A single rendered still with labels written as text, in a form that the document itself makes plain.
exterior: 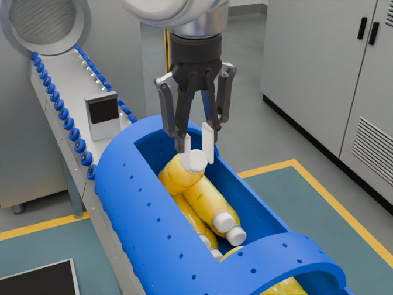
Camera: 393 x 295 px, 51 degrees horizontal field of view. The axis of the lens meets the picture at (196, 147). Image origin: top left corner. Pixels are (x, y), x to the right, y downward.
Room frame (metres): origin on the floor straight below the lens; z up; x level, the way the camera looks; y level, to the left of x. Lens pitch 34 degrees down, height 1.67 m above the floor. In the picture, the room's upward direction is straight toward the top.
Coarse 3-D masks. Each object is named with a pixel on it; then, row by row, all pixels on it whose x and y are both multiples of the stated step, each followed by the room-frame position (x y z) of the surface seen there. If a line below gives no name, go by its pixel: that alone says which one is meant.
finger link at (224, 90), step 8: (232, 72) 0.59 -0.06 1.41; (224, 80) 0.59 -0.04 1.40; (232, 80) 0.59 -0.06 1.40; (224, 88) 0.59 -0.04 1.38; (216, 96) 0.61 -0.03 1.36; (224, 96) 0.59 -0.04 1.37; (216, 104) 0.61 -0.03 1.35; (224, 104) 0.59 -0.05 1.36; (224, 112) 0.59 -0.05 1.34; (224, 120) 0.59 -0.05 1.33
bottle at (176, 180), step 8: (176, 160) 0.60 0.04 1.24; (168, 168) 0.61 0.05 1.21; (176, 168) 0.59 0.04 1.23; (160, 176) 0.65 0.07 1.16; (168, 176) 0.61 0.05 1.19; (176, 176) 0.58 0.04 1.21; (184, 176) 0.57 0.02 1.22; (192, 176) 0.57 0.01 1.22; (200, 176) 0.58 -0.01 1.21; (168, 184) 0.62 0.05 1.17; (176, 184) 0.60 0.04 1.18; (184, 184) 0.58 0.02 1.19; (192, 184) 0.59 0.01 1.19; (168, 192) 0.64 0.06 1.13; (176, 192) 0.62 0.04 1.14
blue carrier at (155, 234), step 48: (144, 144) 0.75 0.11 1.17; (192, 144) 0.80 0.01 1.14; (144, 192) 0.55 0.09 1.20; (240, 192) 0.68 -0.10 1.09; (144, 240) 0.47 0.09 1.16; (192, 240) 0.43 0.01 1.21; (288, 240) 0.42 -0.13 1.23; (144, 288) 0.44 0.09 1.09; (192, 288) 0.36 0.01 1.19; (240, 288) 0.34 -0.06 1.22; (336, 288) 0.41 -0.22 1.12
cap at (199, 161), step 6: (192, 150) 0.59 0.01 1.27; (198, 150) 0.59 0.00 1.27; (192, 156) 0.58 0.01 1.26; (198, 156) 0.58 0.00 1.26; (204, 156) 0.58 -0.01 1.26; (192, 162) 0.57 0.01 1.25; (198, 162) 0.57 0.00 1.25; (204, 162) 0.57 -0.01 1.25; (192, 168) 0.56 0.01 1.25; (198, 168) 0.56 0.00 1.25; (204, 168) 0.57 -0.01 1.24
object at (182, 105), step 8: (192, 80) 0.55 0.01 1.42; (192, 88) 0.56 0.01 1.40; (184, 96) 0.56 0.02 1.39; (192, 96) 0.56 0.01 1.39; (184, 104) 0.55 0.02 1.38; (176, 112) 0.57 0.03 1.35; (184, 112) 0.55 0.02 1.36; (176, 120) 0.57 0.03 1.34; (184, 120) 0.55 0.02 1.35; (184, 128) 0.55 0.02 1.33; (184, 136) 0.55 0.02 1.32
